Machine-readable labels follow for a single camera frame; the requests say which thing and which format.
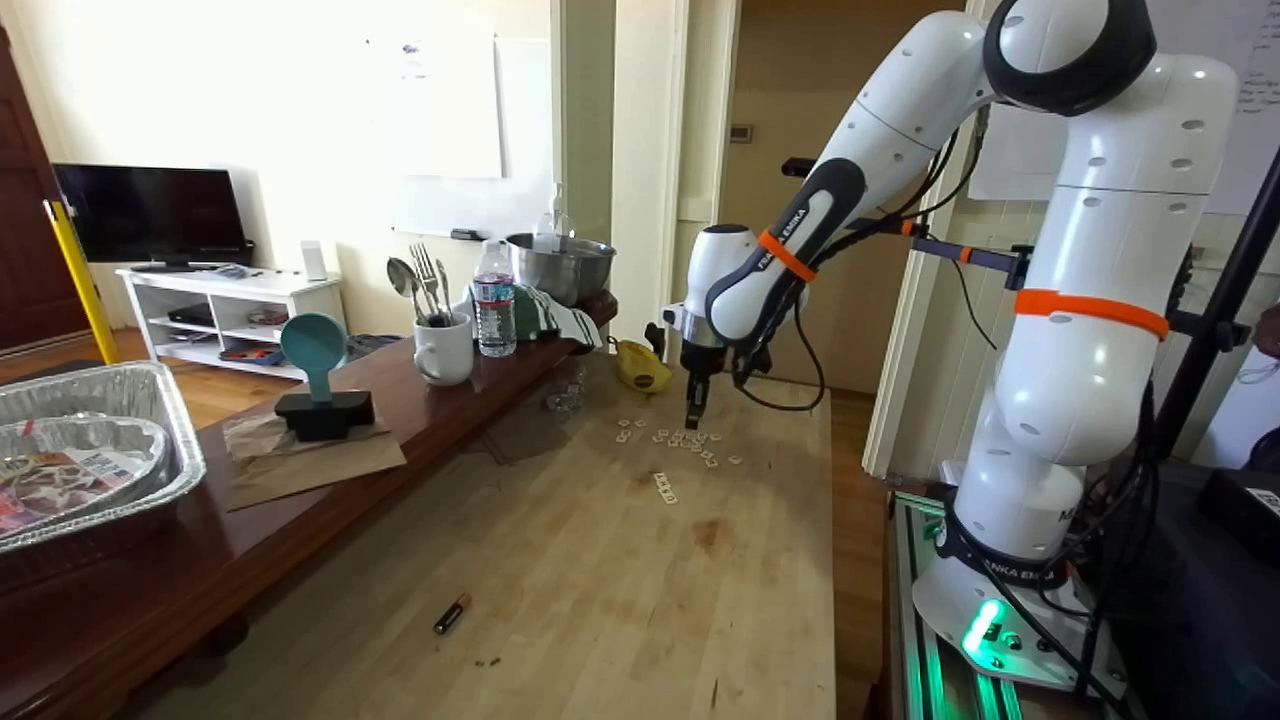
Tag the white ceramic mug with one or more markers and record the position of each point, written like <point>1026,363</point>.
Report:
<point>445,350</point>

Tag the black rectangular base block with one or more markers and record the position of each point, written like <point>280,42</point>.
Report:
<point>326,412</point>

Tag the crumpled white cloth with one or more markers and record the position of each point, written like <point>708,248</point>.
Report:
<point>565,322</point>

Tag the robot base plate green light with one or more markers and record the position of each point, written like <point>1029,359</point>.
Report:
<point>993,626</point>

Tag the white wall board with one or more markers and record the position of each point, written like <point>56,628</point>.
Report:
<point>445,105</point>

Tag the colourful plate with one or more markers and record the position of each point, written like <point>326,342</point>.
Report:
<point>67,471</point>

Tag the yellow stick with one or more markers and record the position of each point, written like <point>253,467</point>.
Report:
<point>81,283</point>

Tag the black tripod pole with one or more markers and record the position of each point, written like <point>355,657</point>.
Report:
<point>1223,307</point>

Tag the black equipment box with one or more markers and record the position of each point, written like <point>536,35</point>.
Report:
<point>1200,615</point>

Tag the clear plastic water bottle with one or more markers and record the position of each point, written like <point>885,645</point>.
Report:
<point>493,309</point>

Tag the purple bar clamp orange tips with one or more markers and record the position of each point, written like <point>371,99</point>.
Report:
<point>981,252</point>

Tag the white leaning panel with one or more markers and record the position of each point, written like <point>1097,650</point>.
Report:
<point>923,347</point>

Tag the dark brown wooden cabinet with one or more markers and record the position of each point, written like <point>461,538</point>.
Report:
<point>25,213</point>

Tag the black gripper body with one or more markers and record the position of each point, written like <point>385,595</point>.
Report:
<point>696,363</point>

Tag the brown cardboard sheet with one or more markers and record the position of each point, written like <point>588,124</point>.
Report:
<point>322,467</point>

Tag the black flat screen television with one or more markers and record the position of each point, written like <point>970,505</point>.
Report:
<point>154,213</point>

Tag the small white box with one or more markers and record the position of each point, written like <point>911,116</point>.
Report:
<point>314,259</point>

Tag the aluminium foil tray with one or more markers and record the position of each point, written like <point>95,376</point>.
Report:
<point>161,442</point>

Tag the white television shelf unit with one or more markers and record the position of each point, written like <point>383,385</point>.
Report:
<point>235,318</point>

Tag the yellow rubber toy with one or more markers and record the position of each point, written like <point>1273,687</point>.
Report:
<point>640,371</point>

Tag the metal spoon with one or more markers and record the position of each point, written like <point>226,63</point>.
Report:
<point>403,276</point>

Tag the small black clip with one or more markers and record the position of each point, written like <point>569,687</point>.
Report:
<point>653,336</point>

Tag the dark brown wooden table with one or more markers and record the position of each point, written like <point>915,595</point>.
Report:
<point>161,587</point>

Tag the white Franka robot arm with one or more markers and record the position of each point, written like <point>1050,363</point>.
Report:
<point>1095,403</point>

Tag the aluminium rail frame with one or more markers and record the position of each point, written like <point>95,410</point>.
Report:
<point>929,654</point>

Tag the brown wooden door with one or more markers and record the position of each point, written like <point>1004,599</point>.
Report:
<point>785,83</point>

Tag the metal cooking pot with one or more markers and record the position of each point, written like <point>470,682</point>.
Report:
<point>574,265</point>

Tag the metal fork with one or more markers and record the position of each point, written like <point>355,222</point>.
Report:
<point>435,283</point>

